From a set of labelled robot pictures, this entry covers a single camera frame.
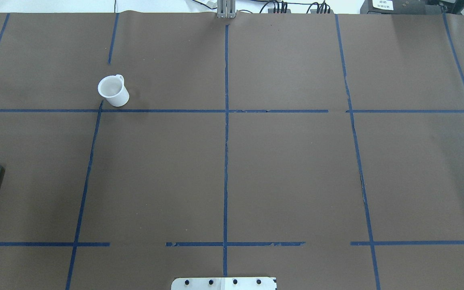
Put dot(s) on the white plastic cup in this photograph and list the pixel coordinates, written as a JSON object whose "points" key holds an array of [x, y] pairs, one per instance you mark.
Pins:
{"points": [[112, 88]]}

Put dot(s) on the black box device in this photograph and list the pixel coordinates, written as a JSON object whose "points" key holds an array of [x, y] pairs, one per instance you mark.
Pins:
{"points": [[403, 7]]}

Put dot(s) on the aluminium frame post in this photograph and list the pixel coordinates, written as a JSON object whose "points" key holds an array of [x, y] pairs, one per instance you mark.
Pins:
{"points": [[226, 9]]}

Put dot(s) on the white pedestal column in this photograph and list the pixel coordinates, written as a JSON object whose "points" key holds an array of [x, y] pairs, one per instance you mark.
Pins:
{"points": [[225, 283]]}

